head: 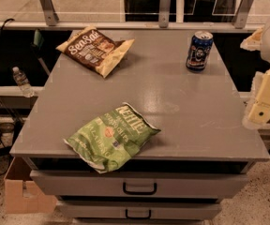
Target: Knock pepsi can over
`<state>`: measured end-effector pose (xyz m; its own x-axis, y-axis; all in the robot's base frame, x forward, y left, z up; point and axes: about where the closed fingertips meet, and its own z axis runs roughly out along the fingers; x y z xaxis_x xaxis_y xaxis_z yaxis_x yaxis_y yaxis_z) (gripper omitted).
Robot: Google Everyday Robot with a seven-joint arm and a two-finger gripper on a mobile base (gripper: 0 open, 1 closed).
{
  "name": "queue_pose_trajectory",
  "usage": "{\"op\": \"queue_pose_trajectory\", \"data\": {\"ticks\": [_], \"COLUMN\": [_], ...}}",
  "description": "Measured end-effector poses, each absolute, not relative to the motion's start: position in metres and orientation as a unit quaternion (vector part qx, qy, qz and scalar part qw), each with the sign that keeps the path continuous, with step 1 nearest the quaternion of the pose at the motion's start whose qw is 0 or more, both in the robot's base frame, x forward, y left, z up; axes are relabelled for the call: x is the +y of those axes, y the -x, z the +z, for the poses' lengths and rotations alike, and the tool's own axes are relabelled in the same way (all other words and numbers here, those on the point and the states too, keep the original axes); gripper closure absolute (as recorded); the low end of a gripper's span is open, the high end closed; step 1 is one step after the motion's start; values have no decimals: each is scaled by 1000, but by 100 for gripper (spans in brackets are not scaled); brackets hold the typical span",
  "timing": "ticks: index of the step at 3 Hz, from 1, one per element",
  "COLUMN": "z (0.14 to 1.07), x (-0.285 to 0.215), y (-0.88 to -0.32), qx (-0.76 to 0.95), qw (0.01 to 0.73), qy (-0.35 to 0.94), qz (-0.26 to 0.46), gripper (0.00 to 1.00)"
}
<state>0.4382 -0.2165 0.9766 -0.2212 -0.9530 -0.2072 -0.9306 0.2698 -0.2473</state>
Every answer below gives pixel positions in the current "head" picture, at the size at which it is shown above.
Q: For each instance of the metal bracket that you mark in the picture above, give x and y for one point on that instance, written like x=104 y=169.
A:
x=49 y=12
x=241 y=15
x=164 y=13

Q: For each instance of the grey drawer cabinet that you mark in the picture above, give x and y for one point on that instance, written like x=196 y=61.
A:
x=151 y=144

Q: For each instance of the green kettle chips bag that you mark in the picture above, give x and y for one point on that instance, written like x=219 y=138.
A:
x=109 y=141

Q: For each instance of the left metal bracket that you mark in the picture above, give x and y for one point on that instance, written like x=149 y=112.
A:
x=49 y=12

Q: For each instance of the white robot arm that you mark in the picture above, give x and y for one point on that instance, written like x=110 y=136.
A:
x=259 y=41

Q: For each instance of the cardboard box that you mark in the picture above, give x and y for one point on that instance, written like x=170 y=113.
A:
x=22 y=195

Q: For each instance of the lower grey drawer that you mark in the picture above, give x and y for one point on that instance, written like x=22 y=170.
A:
x=160 y=210

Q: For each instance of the clear plastic water bottle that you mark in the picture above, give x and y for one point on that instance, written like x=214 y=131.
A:
x=23 y=83

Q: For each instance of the metal window rail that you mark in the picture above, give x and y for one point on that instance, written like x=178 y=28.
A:
x=215 y=27

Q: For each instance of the black upper drawer handle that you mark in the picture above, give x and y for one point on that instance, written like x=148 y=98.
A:
x=140 y=191

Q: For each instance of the brown sea salt chips bag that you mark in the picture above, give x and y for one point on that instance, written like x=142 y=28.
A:
x=95 y=50

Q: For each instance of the blue pepsi can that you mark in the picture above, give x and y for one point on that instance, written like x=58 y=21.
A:
x=199 y=50

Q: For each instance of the black drawer handle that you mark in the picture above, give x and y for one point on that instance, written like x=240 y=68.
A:
x=138 y=214
x=140 y=191

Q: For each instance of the grey drawer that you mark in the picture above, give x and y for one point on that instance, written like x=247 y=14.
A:
x=169 y=184
x=160 y=210

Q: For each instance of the right metal bracket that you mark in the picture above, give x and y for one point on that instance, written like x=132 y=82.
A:
x=241 y=15

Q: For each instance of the upper grey drawer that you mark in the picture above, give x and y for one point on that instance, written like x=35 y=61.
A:
x=169 y=184

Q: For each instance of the black lower drawer handle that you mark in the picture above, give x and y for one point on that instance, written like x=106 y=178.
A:
x=138 y=214

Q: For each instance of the middle metal bracket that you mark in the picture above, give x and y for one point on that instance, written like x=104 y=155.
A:
x=164 y=13

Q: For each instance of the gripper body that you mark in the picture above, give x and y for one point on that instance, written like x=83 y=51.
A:
x=259 y=112

